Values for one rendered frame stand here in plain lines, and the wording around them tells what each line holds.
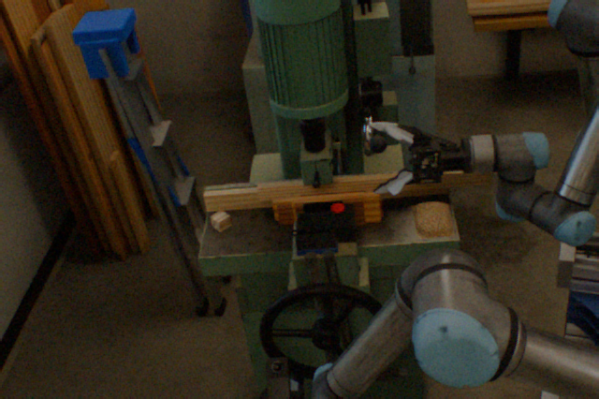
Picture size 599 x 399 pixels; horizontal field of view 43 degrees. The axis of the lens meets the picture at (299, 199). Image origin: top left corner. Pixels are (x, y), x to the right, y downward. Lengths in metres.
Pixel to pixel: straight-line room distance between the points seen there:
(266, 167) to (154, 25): 2.17
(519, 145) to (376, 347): 0.51
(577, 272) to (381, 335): 0.73
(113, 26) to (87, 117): 0.68
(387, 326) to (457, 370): 0.22
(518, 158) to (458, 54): 2.66
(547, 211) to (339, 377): 0.53
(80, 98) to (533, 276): 1.81
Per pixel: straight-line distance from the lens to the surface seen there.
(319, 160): 1.72
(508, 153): 1.55
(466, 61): 4.22
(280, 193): 1.82
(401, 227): 1.77
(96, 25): 2.40
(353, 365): 1.37
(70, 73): 2.89
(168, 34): 4.26
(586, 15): 1.54
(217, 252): 1.77
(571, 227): 1.53
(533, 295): 2.92
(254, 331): 1.92
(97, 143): 3.02
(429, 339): 1.09
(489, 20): 3.61
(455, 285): 1.13
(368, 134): 1.83
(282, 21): 1.52
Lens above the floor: 2.02
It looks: 36 degrees down
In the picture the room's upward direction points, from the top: 8 degrees counter-clockwise
